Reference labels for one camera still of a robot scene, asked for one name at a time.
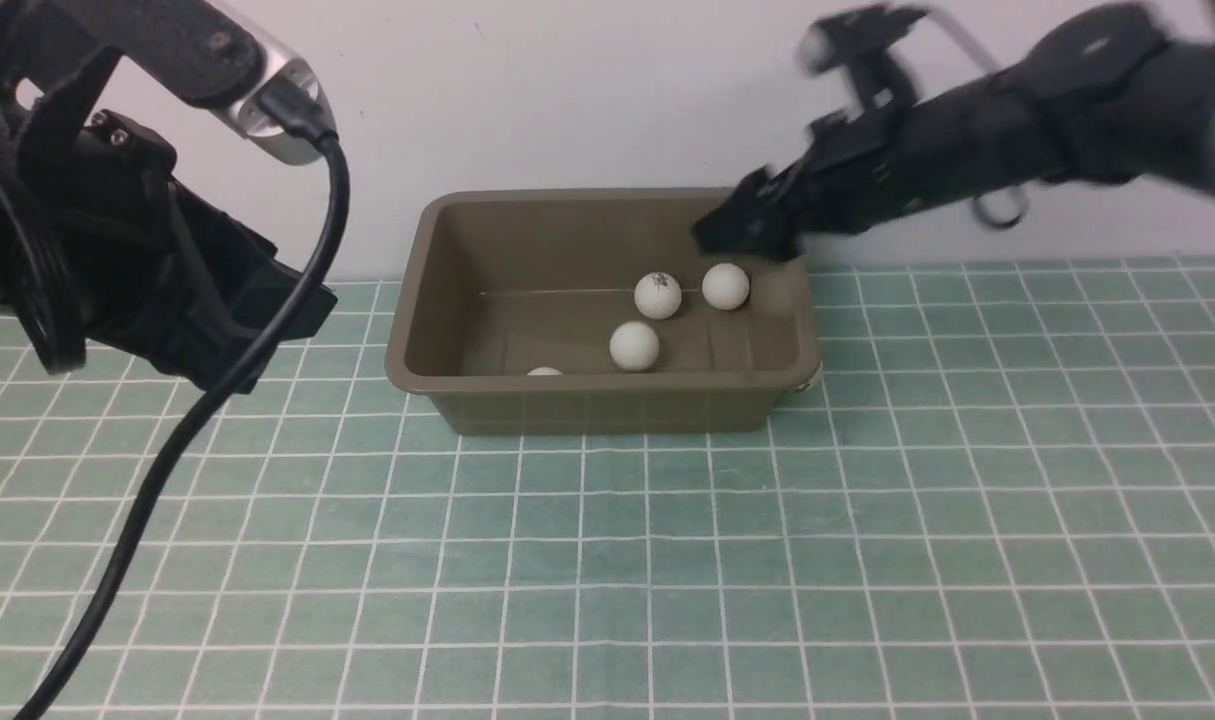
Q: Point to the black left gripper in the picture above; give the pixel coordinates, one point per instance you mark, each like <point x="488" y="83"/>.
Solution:
<point x="99" y="241"/>

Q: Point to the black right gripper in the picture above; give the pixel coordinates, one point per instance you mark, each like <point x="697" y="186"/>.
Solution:
<point x="894" y="155"/>

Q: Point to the white table-tennis ball plain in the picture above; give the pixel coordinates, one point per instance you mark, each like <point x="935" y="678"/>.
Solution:
<point x="726" y="287"/>

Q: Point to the white table-tennis ball red logo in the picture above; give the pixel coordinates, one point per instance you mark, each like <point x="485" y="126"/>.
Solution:
<point x="634" y="347"/>

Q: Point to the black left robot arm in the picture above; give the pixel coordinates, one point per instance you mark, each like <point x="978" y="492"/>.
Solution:
<point x="99" y="241"/>

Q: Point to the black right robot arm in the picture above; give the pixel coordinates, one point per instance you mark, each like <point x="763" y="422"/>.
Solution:
<point x="1104" y="98"/>

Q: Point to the olive plastic bin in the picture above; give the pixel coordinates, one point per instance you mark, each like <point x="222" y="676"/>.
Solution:
<point x="500" y="282"/>

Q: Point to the green checkered tablecloth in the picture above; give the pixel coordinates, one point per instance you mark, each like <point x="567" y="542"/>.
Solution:
<point x="997" y="503"/>

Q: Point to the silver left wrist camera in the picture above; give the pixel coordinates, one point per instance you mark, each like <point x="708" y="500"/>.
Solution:
<point x="285" y="111"/>

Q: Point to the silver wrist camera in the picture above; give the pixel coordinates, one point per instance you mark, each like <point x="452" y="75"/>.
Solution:
<point x="839" y="39"/>
<point x="285" y="111"/>

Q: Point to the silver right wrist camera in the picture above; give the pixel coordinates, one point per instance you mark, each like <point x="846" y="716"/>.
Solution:
<point x="839" y="39"/>

